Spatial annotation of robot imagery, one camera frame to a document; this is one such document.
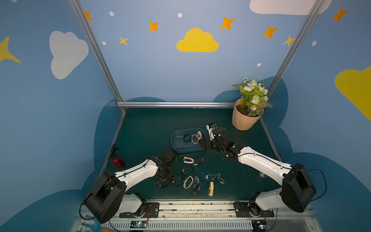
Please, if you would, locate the blue plastic clamp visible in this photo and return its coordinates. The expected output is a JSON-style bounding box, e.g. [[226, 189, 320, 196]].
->
[[81, 222, 103, 232]]

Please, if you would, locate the aluminium frame post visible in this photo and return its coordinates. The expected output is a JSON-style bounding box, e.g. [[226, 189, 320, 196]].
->
[[68, 0, 124, 102], [266, 0, 325, 99]]

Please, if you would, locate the horizontal aluminium frame bar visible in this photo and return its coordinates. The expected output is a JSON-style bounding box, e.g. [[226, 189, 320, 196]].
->
[[117, 101, 235, 108]]

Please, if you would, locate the blue plastic storage box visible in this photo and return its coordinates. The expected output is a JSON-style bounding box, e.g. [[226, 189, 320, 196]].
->
[[171, 128, 206, 154]]

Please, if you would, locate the blue translucent watch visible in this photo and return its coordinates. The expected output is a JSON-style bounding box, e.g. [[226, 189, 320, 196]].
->
[[194, 171, 209, 185]]

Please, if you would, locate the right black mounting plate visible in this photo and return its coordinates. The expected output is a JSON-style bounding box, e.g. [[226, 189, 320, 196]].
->
[[233, 201, 275, 218]]

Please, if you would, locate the left green circuit board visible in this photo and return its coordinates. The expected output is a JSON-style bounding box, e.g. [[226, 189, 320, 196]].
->
[[130, 221, 148, 229]]

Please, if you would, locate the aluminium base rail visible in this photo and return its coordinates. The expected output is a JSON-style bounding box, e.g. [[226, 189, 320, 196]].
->
[[72, 200, 322, 232]]

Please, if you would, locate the black round watch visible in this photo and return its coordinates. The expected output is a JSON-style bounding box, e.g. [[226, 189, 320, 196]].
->
[[181, 164, 194, 177]]

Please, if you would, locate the cream band watch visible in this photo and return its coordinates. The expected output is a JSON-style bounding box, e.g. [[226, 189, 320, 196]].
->
[[183, 176, 194, 189]]

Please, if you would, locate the black mounting plate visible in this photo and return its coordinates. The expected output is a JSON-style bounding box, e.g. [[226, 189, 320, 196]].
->
[[119, 202, 159, 218], [233, 201, 275, 218]]

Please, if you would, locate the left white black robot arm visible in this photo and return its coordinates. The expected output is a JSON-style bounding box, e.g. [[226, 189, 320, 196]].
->
[[81, 150, 175, 223]]

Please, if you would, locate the black strap watch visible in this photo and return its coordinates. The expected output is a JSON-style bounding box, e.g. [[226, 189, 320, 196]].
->
[[193, 158, 204, 166], [192, 183, 201, 197]]

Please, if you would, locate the small black watch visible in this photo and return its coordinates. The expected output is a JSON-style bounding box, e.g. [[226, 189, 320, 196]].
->
[[183, 134, 192, 143]]

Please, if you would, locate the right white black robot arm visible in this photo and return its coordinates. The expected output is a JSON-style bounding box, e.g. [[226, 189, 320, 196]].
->
[[200, 125, 317, 217]]

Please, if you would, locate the white artificial flower plant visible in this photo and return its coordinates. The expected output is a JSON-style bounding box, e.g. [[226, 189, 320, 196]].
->
[[232, 77, 272, 118]]

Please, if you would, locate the silver chain watch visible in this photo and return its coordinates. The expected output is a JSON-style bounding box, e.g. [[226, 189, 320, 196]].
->
[[211, 173, 225, 185]]

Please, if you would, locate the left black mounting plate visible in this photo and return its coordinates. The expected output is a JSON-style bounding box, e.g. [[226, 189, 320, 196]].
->
[[119, 202, 159, 218]]

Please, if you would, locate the left aluminium frame post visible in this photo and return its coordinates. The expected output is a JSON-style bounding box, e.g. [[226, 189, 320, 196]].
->
[[68, 0, 124, 102]]

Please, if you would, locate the peach ribbed flower pot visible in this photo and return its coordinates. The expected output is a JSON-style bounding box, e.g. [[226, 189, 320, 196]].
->
[[232, 99, 261, 131]]

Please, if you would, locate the right green circuit board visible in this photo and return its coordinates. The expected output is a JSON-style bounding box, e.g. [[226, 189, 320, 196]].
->
[[251, 220, 269, 232]]

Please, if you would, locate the green circuit board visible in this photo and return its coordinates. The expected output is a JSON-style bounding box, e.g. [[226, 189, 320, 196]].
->
[[251, 220, 269, 232], [130, 221, 148, 229]]

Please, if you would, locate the right aluminium frame post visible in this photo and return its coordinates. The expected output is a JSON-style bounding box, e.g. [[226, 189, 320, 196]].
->
[[266, 0, 325, 99]]

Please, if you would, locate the beige oval band watch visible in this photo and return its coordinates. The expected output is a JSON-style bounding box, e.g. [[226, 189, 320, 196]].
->
[[191, 134, 200, 145]]

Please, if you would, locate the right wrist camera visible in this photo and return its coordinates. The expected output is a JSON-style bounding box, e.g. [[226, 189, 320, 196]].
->
[[206, 122, 217, 140]]

